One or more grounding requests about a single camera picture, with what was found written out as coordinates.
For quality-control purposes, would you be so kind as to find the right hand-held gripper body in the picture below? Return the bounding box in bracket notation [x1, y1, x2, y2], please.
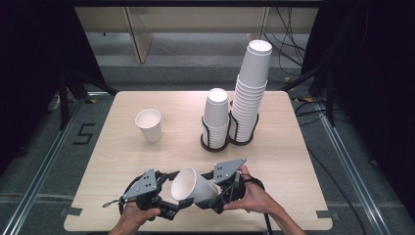
[208, 158, 248, 215]

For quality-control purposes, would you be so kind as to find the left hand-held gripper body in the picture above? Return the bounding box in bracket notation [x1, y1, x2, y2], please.
[121, 167, 169, 220]

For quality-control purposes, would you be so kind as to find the white paper cup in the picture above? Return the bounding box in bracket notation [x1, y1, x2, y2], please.
[170, 167, 219, 205]
[134, 108, 162, 144]

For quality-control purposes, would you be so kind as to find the black wire cup holder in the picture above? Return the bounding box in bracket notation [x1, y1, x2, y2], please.
[200, 109, 260, 153]

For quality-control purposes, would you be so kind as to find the short stack of paper cups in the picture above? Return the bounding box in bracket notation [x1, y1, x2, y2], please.
[201, 87, 231, 151]

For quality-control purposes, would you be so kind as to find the tall stack of paper cups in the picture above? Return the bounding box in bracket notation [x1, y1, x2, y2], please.
[228, 39, 273, 144]

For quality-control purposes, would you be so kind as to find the person's right hand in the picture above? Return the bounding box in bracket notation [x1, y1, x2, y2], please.
[223, 164, 279, 215]

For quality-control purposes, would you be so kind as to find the person's left hand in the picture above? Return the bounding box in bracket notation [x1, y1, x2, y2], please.
[112, 199, 161, 235]

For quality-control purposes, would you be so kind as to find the black tape strip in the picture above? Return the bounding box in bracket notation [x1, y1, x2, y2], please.
[60, 207, 83, 217]
[315, 210, 341, 220]

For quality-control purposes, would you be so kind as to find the black metal stand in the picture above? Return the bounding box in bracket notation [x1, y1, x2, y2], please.
[279, 60, 339, 127]
[58, 67, 119, 130]

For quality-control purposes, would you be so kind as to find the right hand-held gripper cable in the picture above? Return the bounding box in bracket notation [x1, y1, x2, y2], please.
[224, 172, 274, 235]

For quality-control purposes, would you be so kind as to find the hand-held gripper cable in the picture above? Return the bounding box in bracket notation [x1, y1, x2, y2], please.
[102, 175, 145, 210]
[224, 172, 274, 235]

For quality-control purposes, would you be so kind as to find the left hand-held gripper cable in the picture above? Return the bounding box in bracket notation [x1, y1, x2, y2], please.
[102, 175, 145, 210]

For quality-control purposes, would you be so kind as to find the black floor cable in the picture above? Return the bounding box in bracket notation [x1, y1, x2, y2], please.
[294, 100, 369, 235]

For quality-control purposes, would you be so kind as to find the aluminium floor rail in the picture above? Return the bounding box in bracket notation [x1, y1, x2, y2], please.
[312, 101, 397, 235]
[0, 96, 89, 235]

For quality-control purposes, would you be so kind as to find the bundle of black cables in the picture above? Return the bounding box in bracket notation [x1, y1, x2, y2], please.
[263, 6, 309, 82]

